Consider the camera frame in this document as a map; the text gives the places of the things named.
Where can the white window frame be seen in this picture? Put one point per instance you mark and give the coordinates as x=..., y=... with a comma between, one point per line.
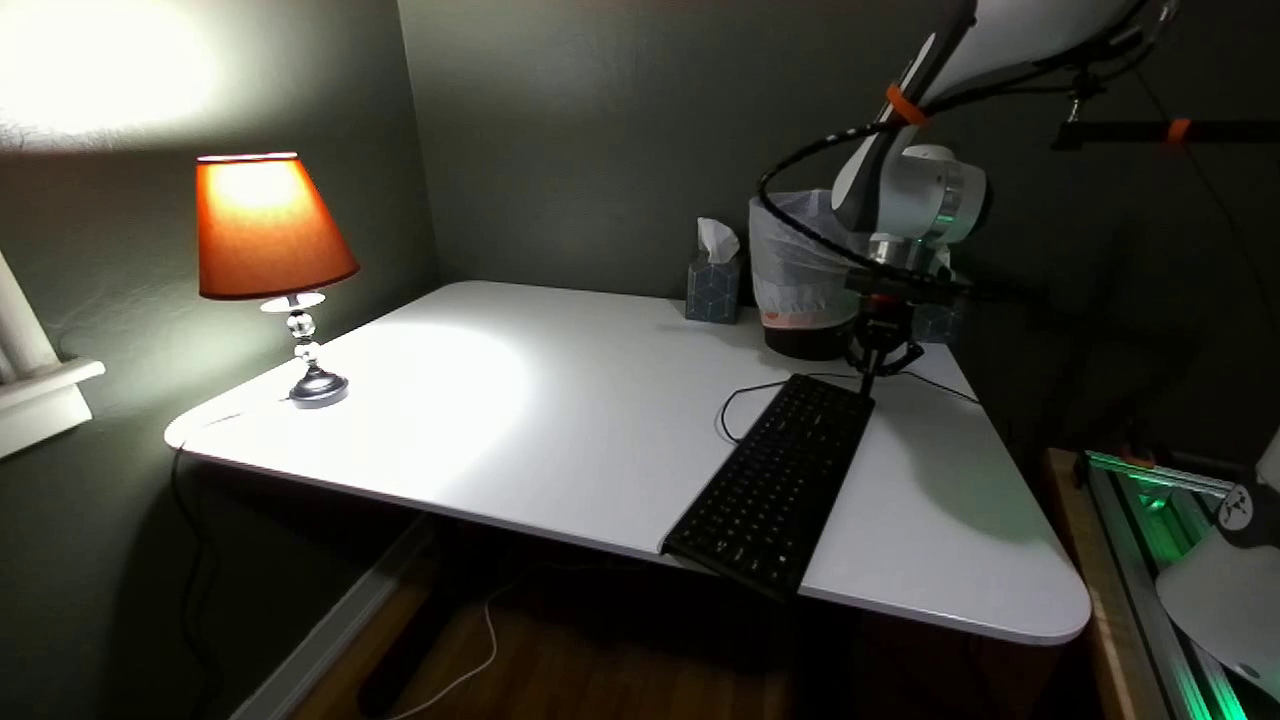
x=42, y=402

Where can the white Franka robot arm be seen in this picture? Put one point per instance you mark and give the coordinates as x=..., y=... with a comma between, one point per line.
x=935, y=186

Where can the white rounded object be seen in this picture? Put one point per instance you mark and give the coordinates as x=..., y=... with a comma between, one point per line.
x=1224, y=600

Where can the black horizontal bar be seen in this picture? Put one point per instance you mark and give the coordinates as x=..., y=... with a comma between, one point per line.
x=1120, y=134

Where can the black computer keyboard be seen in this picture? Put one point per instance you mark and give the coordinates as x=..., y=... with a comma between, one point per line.
x=775, y=494

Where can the aluminium frame rail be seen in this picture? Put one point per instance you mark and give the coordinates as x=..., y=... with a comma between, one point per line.
x=1133, y=562

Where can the dark patterned tissue box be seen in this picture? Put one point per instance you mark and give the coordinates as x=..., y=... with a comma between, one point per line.
x=712, y=287

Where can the table lamp with orange shade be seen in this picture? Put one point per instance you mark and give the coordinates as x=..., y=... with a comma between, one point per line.
x=267, y=226

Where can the orange clip on bar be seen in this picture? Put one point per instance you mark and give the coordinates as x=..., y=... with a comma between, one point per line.
x=1179, y=129

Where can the trash can with plastic liner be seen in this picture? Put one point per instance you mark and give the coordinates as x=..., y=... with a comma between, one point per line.
x=800, y=264

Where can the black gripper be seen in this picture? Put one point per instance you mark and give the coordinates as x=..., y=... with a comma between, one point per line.
x=884, y=306

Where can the wooden stand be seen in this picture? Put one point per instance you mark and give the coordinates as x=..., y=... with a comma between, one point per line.
x=1085, y=600

